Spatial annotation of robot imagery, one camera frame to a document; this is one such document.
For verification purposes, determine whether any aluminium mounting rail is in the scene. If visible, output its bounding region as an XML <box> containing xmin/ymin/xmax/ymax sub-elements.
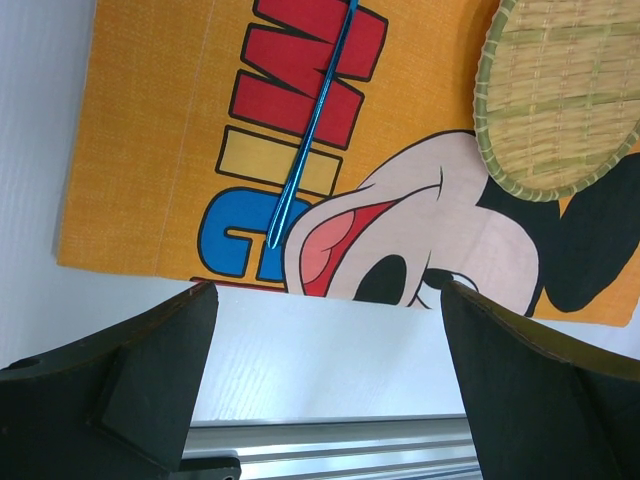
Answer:
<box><xmin>183</xmin><ymin>416</ymin><xmax>482</xmax><ymax>479</ymax></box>

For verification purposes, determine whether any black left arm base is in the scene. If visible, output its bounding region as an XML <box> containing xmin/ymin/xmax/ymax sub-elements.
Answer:
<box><xmin>168</xmin><ymin>456</ymin><xmax>242</xmax><ymax>480</ymax></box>

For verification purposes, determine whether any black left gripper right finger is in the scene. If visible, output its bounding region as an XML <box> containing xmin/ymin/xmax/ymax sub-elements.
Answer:
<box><xmin>441</xmin><ymin>281</ymin><xmax>639</xmax><ymax>479</ymax></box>

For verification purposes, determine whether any yellow woven round plate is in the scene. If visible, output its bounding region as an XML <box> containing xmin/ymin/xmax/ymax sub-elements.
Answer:
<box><xmin>473</xmin><ymin>1</ymin><xmax>639</xmax><ymax>202</ymax></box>

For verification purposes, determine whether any orange cartoon print cloth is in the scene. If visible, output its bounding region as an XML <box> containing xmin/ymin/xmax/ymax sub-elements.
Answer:
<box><xmin>57</xmin><ymin>1</ymin><xmax>639</xmax><ymax>326</ymax></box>

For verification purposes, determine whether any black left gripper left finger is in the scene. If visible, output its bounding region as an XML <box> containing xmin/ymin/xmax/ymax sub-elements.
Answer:
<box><xmin>1</xmin><ymin>282</ymin><xmax>219</xmax><ymax>479</ymax></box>

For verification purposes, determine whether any blue metal fork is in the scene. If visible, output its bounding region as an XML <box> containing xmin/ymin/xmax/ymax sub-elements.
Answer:
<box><xmin>266</xmin><ymin>0</ymin><xmax>359</xmax><ymax>249</ymax></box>

